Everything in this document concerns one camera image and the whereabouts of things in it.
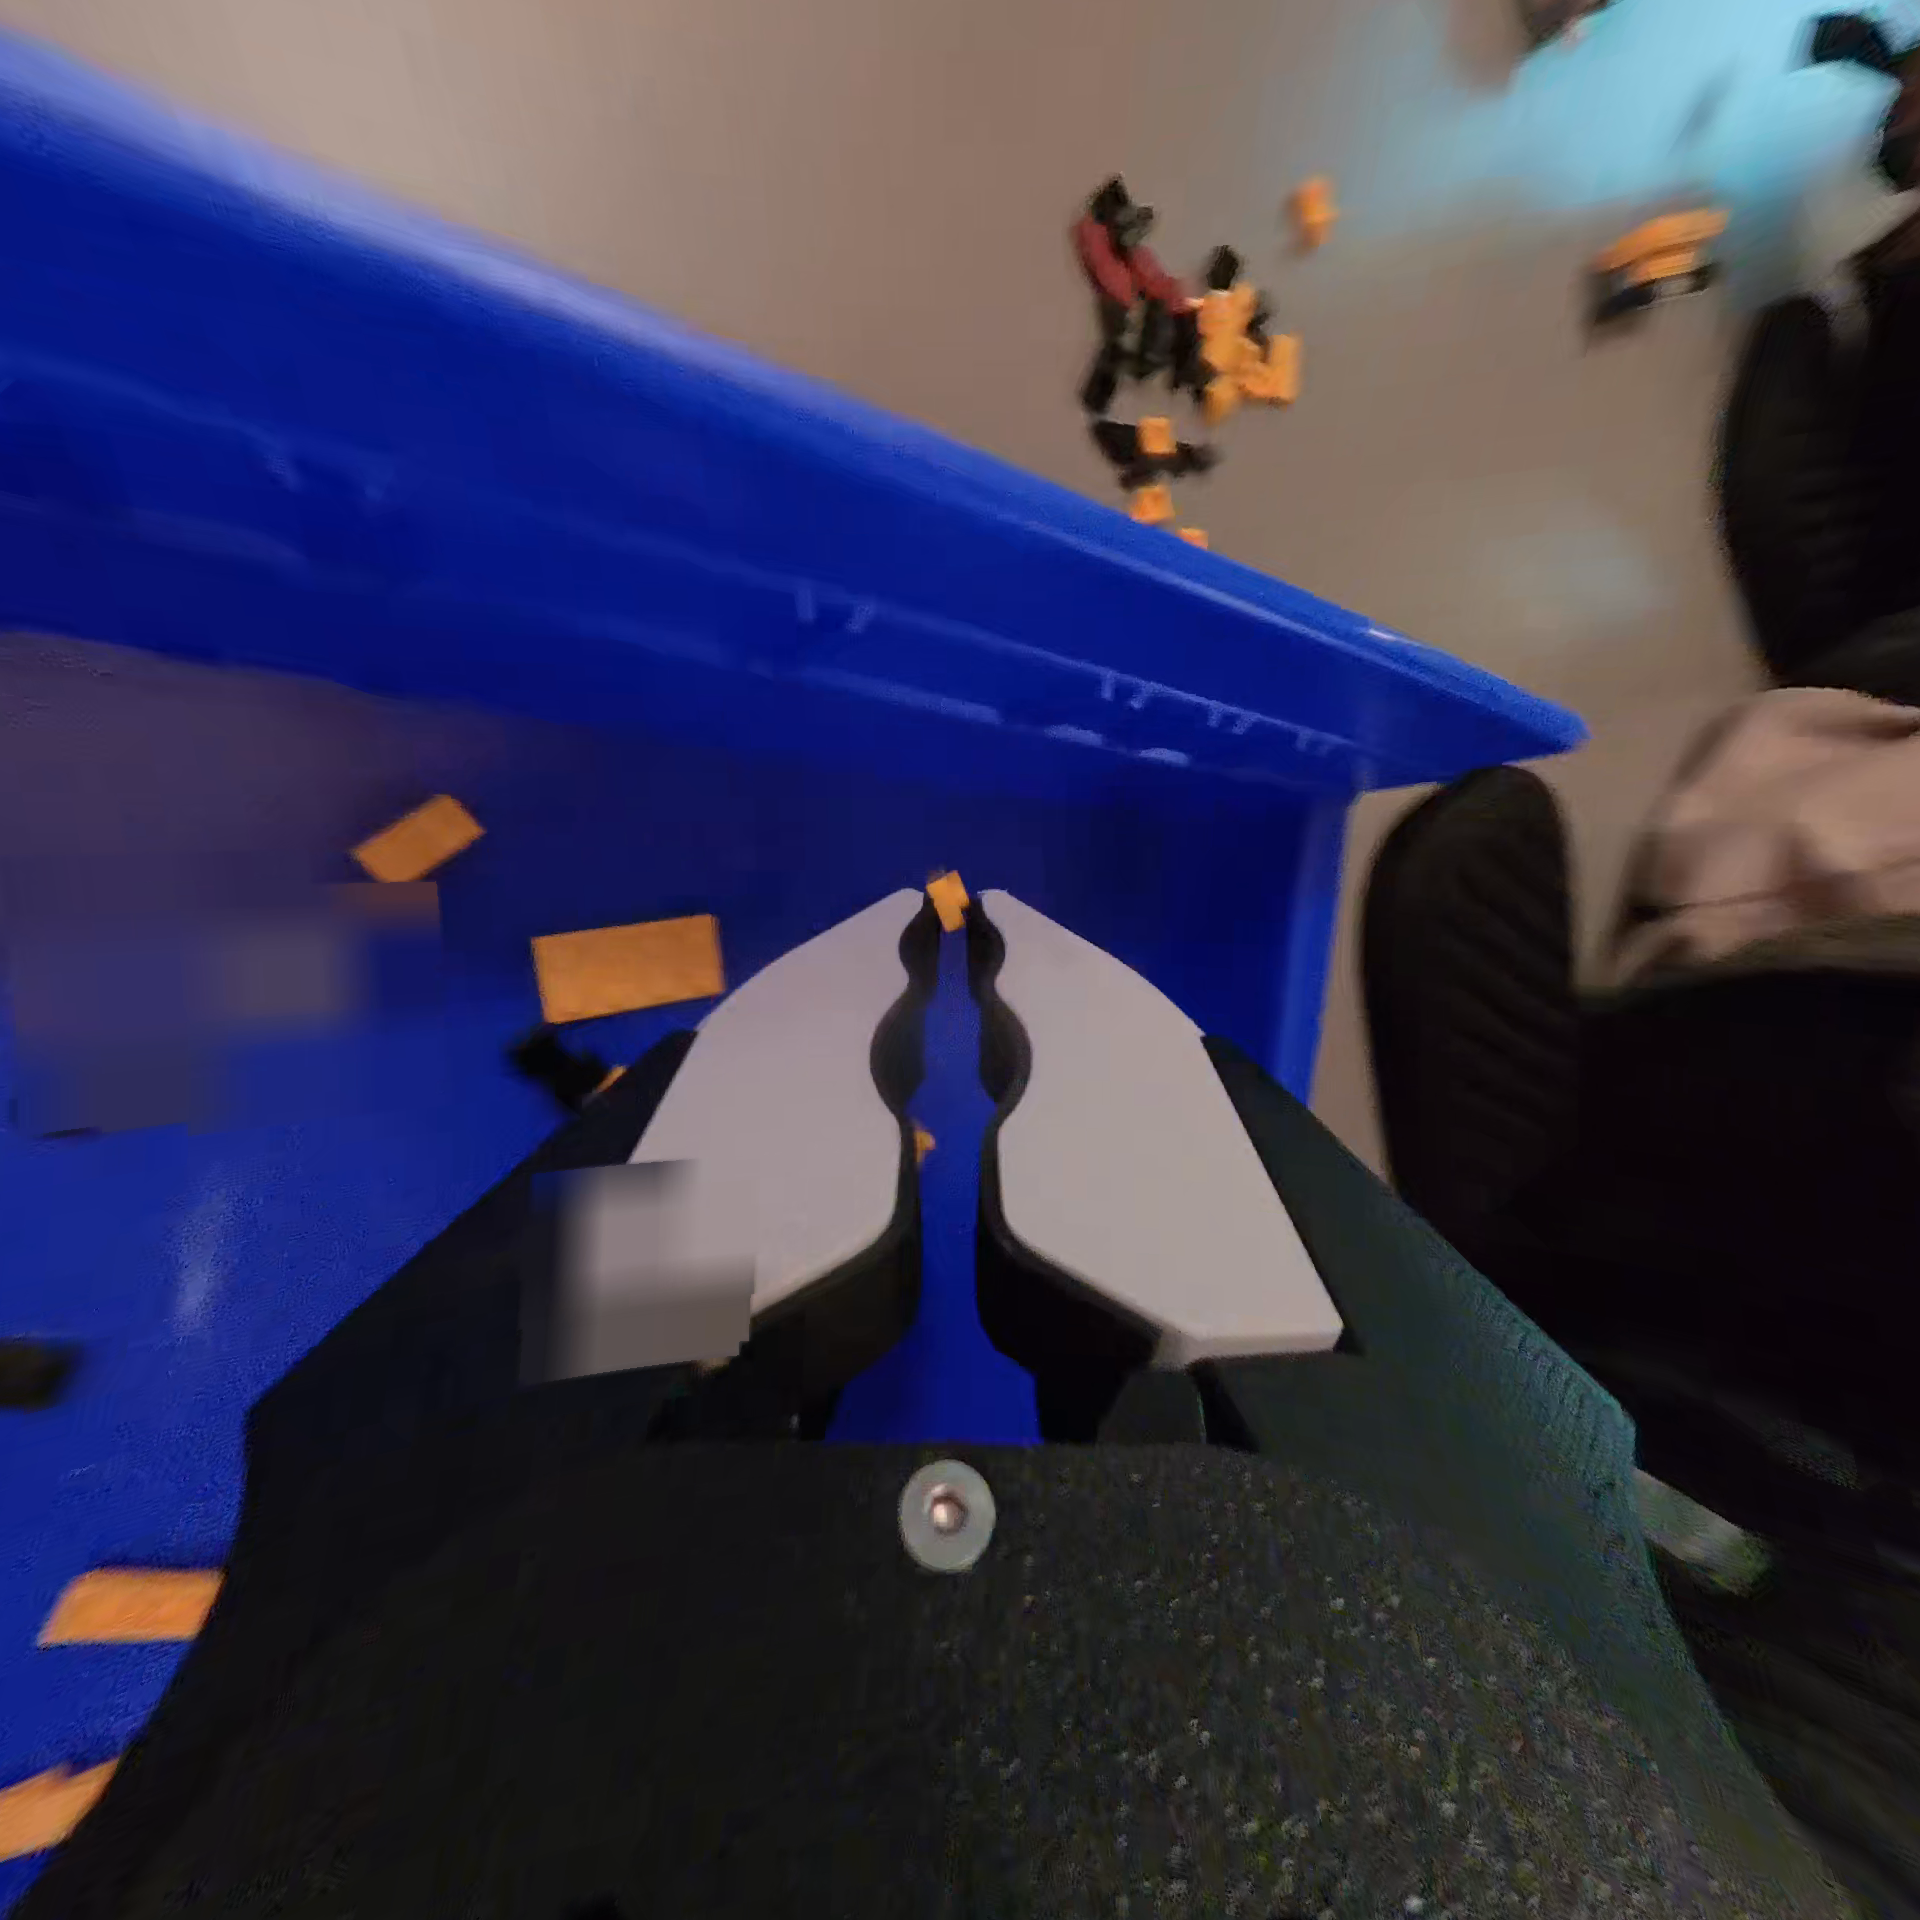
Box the blue plastic bin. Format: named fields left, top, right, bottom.
left=0, top=31, right=1592, bottom=1920

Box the orange grey brick assembly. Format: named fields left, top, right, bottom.
left=1585, top=208, right=1733, bottom=328

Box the grey desk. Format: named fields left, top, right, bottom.
left=0, top=0, right=1801, bottom=1176

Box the pink sweatshirt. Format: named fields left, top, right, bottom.
left=1608, top=687, right=1920, bottom=987

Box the small black brick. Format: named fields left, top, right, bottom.
left=507, top=1031, right=626, bottom=1115

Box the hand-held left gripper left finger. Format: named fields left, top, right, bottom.
left=626, top=888, right=920, bottom=1315

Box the pile of small loose bricks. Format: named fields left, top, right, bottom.
left=1065, top=170, right=1342, bottom=554

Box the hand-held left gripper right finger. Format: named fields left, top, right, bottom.
left=975, top=888, right=1346, bottom=1368

